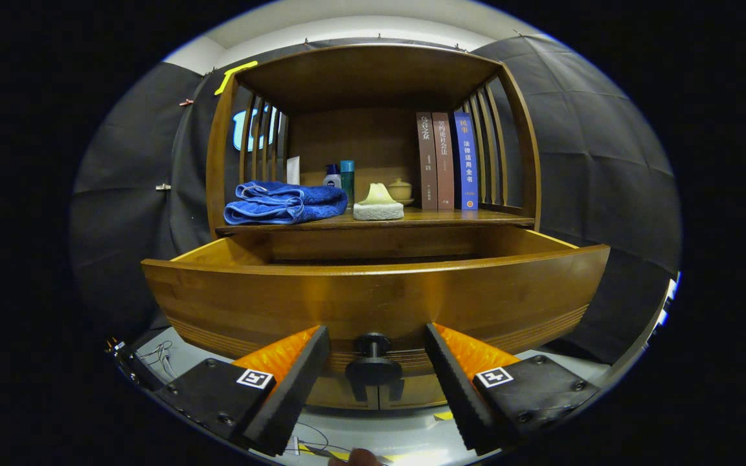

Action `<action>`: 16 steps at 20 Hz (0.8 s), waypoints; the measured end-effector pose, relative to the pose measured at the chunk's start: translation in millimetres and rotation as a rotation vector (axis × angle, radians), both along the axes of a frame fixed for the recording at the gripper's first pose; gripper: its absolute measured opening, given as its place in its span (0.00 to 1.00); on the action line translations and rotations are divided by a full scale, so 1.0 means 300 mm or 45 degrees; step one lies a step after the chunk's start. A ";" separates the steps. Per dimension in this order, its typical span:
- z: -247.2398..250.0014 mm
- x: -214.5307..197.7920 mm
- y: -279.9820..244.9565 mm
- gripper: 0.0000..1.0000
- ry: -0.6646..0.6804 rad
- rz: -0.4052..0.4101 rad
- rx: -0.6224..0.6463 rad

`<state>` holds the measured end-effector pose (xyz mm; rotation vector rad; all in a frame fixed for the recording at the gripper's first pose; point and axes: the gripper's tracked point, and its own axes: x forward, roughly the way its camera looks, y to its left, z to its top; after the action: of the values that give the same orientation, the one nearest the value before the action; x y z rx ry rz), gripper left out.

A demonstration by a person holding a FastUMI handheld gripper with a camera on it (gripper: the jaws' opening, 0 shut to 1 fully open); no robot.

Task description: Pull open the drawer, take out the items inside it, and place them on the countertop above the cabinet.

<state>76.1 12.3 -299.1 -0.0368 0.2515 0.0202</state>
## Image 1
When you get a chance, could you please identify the wooden drawer with black knob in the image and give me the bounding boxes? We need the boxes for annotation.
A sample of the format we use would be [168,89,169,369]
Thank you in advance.
[141,227,611,402]

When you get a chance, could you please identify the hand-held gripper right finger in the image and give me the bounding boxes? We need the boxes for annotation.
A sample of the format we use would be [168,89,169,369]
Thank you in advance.
[424,322,602,457]

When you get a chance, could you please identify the blue folded towel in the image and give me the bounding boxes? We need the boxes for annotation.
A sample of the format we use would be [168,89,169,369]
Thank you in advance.
[224,181,349,226]

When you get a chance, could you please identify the wooden cabinet door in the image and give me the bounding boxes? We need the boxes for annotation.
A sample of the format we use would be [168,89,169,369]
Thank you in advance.
[378,372,458,411]
[305,375,379,411]

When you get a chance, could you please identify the reddish brown book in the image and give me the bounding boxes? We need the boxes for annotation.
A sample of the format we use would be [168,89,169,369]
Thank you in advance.
[432,112,455,210]

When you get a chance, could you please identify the white floor cables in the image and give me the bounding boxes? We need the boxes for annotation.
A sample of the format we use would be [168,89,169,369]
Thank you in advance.
[137,341,176,383]

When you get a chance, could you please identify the pale yellow scrub brush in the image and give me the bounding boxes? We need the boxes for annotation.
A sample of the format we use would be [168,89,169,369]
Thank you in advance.
[353,183,405,221]

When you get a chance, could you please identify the wooden countertop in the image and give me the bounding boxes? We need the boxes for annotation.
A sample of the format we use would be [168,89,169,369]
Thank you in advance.
[216,207,536,236]

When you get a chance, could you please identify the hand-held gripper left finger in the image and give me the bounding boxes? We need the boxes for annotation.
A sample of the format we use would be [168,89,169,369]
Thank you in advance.
[153,325,331,457]

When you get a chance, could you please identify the wooden cabinet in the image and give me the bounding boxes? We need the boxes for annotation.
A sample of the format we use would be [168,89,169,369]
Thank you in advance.
[141,43,611,411]

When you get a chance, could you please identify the beige lidded tea cup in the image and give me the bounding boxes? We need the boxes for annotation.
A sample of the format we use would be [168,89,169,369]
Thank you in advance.
[387,178,414,206]

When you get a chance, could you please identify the teal capped clear bottle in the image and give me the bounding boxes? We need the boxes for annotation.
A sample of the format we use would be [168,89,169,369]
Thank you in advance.
[340,160,356,208]

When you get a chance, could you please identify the blue book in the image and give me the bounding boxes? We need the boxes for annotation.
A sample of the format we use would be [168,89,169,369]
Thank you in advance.
[454,111,479,210]

